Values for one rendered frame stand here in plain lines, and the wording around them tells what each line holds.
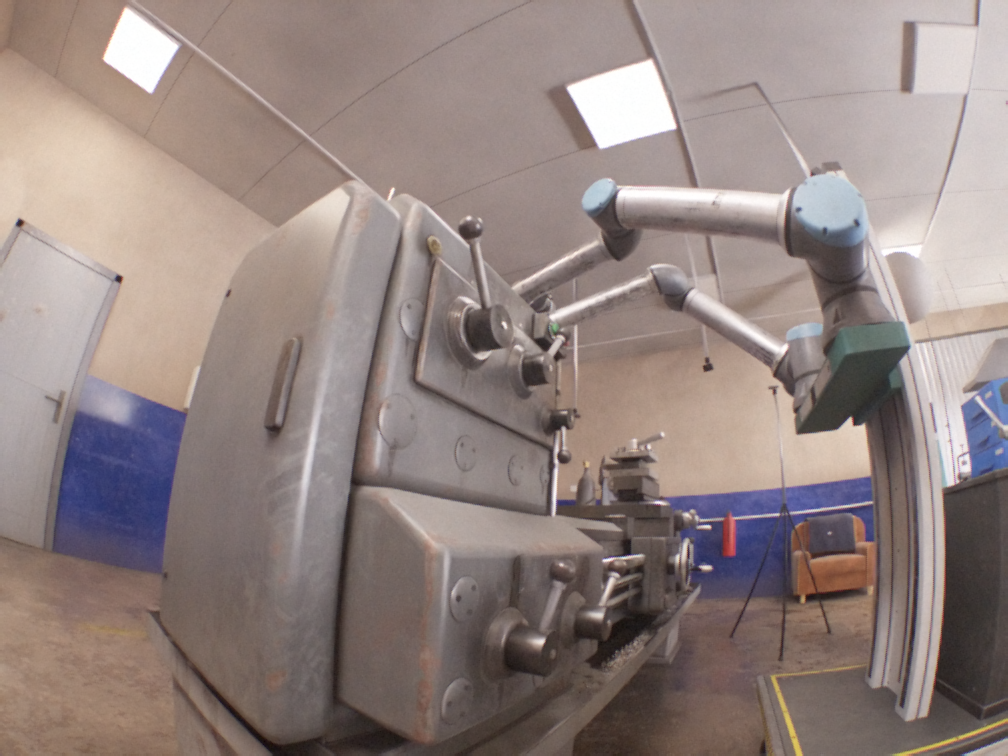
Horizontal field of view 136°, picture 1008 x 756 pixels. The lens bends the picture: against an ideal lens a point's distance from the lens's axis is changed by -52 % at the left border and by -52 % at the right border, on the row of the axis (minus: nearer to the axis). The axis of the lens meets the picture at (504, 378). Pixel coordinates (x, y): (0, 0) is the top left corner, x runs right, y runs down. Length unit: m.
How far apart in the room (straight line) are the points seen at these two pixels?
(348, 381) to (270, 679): 0.36
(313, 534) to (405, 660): 0.16
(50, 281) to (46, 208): 0.62
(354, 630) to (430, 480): 0.24
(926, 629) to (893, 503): 0.39
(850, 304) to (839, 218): 0.20
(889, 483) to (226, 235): 4.66
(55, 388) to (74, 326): 0.48
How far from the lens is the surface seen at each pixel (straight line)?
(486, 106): 3.11
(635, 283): 1.65
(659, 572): 1.63
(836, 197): 0.89
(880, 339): 0.93
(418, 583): 0.44
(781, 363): 1.60
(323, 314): 0.52
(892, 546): 1.33
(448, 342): 0.65
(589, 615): 0.71
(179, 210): 4.26
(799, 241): 0.90
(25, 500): 3.66
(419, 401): 0.59
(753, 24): 2.99
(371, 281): 0.57
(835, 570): 5.00
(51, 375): 3.65
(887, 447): 1.33
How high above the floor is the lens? 0.79
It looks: 21 degrees up
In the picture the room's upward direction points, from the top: 4 degrees clockwise
